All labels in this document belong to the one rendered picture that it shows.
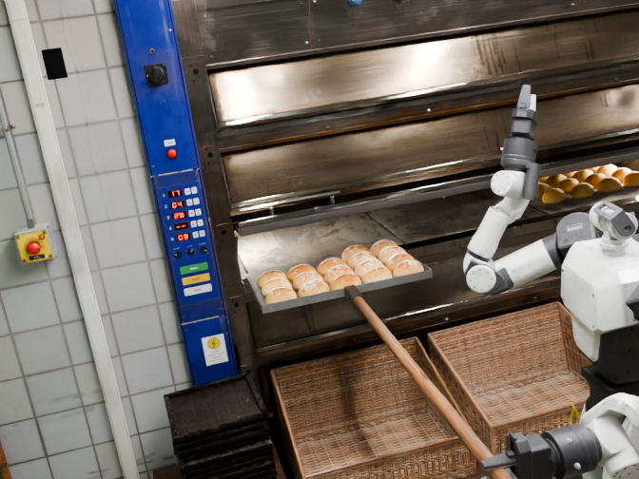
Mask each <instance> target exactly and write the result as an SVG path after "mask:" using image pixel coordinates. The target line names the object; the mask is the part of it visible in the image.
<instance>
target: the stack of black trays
mask: <svg viewBox="0 0 639 479"><path fill-rule="evenodd" d="M164 400H165V407H166V412H167V416H168V421H169V426H170V431H171V438H172V444H173V450H174V455H176V457H177V462H178V467H179V473H180V477H181V479H278V478H277V476H276V475H278V473H277V471H276V466H275V462H277V461H276V459H275V457H274V452H273V450H272V449H273V447H272V445H271V444H272V441H271V438H270V436H269V435H270V434H272V433H271V431H270V429H269V427H268V425H267V421H266V418H265V417H267V416H269V413H268V411H267V409H266V407H265V405H264V403H263V401H262V399H261V396H260V394H259V392H258V390H257V388H256V386H255V384H254V382H253V380H252V378H251V376H250V374H249V373H246V374H239V375H235V376H232V377H228V378H225V379H221V380H217V381H214V382H210V383H206V384H202V385H200V386H196V387H192V388H188V389H184V390H181V391H177V392H174V393H168V394H164Z"/></svg>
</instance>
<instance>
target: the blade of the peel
mask: <svg viewBox="0 0 639 479"><path fill-rule="evenodd" d="M325 259H328V258H324V259H316V260H311V261H306V262H302V263H297V264H292V265H287V266H282V267H278V268H273V269H276V270H280V271H282V272H283V273H284V274H285V276H286V279H287V273H288V271H289V270H290V269H291V268H292V267H294V266H295V265H298V264H308V265H311V266H312V267H314V268H315V270H316V271H317V272H318V267H319V265H320V263H321V262H322V261H324V260H325ZM413 259H414V260H416V261H418V262H419V263H420V264H421V265H422V266H423V269H424V271H421V272H416V273H412V274H408V275H403V276H398V277H394V276H393V277H392V278H386V279H381V280H377V281H372V282H367V283H363V282H362V278H360V282H361V284H359V285H355V286H356V288H357V289H358V290H359V291H360V292H361V293H364V292H368V291H373V290H377V289H381V288H386V287H391V286H395V285H399V284H403V283H408V282H413V281H417V280H422V279H426V278H432V277H433V273H432V269H431V268H429V267H428V266H426V265H425V264H423V263H422V262H420V261H419V260H417V259H415V258H413ZM268 270H271V269H268ZM268 270H263V271H259V272H255V273H250V274H245V275H246V277H247V280H248V282H249V284H250V286H251V289H252V291H253V293H254V295H255V298H256V300H257V301H258V303H259V306H260V308H261V312H262V313H263V314H266V313H271V312H276V311H279V310H284V309H289V308H293V307H298V306H302V305H306V304H311V303H315V302H320V301H324V300H328V299H333V298H338V297H345V294H344V288H340V289H336V290H332V291H331V290H330V285H329V284H328V286H329V291H327V292H322V293H318V294H313V295H309V296H304V297H299V296H298V292H299V291H296V290H295V289H294V287H293V283H291V282H290V284H291V286H292V290H293V291H294V292H295V293H296V295H297V297H296V298H291V299H287V300H283V301H278V302H274V303H269V304H265V302H264V299H265V297H264V296H263V295H262V294H261V289H260V288H259V287H258V285H257V281H258V278H259V276H260V275H261V274H262V273H264V272H265V271H268ZM287 280H288V279H287Z"/></svg>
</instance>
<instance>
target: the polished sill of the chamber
mask: <svg viewBox="0 0 639 479"><path fill-rule="evenodd" d="M609 202H610V203H612V204H614V205H616V206H618V207H620V208H621V209H623V210H624V211H625V212H626V213H629V212H634V211H639V196H635V197H630V198H625V199H622V200H617V201H609ZM592 207H593V205H590V206H585V207H580V208H575V209H572V210H567V211H562V212H557V213H552V214H548V215H544V216H539V217H534V218H529V219H524V220H517V221H514V222H512V223H510V224H508V225H507V227H506V229H505V231H504V233H503V235H502V237H501V240H504V239H508V238H513V237H518V236H522V235H527V234H531V233H536V232H540V231H545V230H550V229H553V228H556V227H557V225H558V223H559V222H560V221H561V220H562V219H563V218H565V217H566V216H568V215H569V214H572V213H577V212H582V213H587V214H590V210H591V209H592ZM477 230H478V229H475V230H471V231H466V232H461V233H456V234H452V235H448V236H443V237H438V238H433V239H425V240H421V241H416V242H411V243H406V244H401V245H398V246H399V247H401V248H402V249H404V251H405V252H406V253H407V254H409V255H411V256H412V257H413V258H419V257H424V256H429V255H432V254H437V253H442V252H447V251H451V250H455V249H460V248H464V247H468V245H469V243H470V241H471V240H472V238H473V236H474V234H475V232H476V231H477ZM242 286H243V291H244V293H245V294H250V293H253V291H252V289H251V286H250V284H249V282H248V280H247V278H242Z"/></svg>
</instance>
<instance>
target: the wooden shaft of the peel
mask: <svg viewBox="0 0 639 479"><path fill-rule="evenodd" d="M353 303H354V304H355V306H356V307H357V308H358V310H359V311H360V312H361V313H362V315H363V316H364V317H365V319H366V320H367V321H368V322H369V324H370V325H371V326H372V328H373V329H374V330H375V331H376V333H377V334H378V335H379V337H380V338H381V339H382V341H383V342H384V343H385V344H386V346H387V347H388V348H389V349H390V351H391V352H392V353H393V355H394V356H395V357H396V358H397V360H398V361H399V363H400V364H401V365H402V366H403V368H404V369H405V370H406V371H407V373H408V374H409V375H410V376H411V377H412V378H413V379H414V381H415V382H416V383H417V385H418V386H419V388H420V389H421V390H422V391H423V392H424V394H425V395H426V396H427V398H428V399H429V400H430V401H431V403H432V404H433V405H434V406H435V408H436V409H437V411H438V412H439V413H440V414H441V416H442V417H443V418H444V420H445V421H446V422H447V423H448V425H449V426H450V427H451V428H452V430H453V431H454V432H455V434H456V435H457V436H458V438H459V439H460V440H461V441H462V443H463V444H464V445H465V447H466V448H467V449H468V450H469V452H470V453H471V454H472V456H473V457H474V458H475V460H476V461H477V462H478V463H479V465H480V461H482V460H485V459H487V458H490V457H493V455H492V454H491V453H490V452H489V450H488V449H487V448H486V447H485V446H484V444H483V443H482V442H481V441H480V439H479V438H478V437H477V436H476V435H475V433H474V432H473V431H472V430H471V428H470V427H469V426H468V425H467V424H466V422H465V421H464V420H463V419H462V418H461V416H460V415H459V414H458V413H457V412H456V410H455V409H454V408H453V407H452V405H451V404H450V403H449V402H448V401H447V399H446V398H445V397H444V396H443V395H442V393H441V392H440V391H439V390H438V389H437V387H436V386H435V385H434V383H433V382H432V381H431V380H430V379H429V377H428V376H427V375H426V374H425V373H424V372H423V371H422V370H421V369H420V368H419V366H418V365H417V364H416V363H415V361H414V360H413V359H412V358H411V357H410V355H409V354H408V353H407V352H406V351H405V349H404V348H403V347H402V346H401V345H400V343H399V342H398V341H397V340H396V338H395V337H394V336H393V335H392V334H391V332H390V331H389V330H388V329H387V327H386V326H385V325H384V324H383V323H382V321H381V320H380V319H379V318H378V316H377V315H376V314H375V313H374V312H373V310H372V309H371V308H370V307H369V306H368V304H367V303H366V302H365V301H364V300H363V298H362V297H360V296H357V297H354V299H353ZM485 471H486V473H487V474H488V475H489V476H490V478H491V479H513V478H512V477H511V476H510V475H509V474H508V472H506V471H505V470H504V469H503V468H500V469H490V470H485Z"/></svg>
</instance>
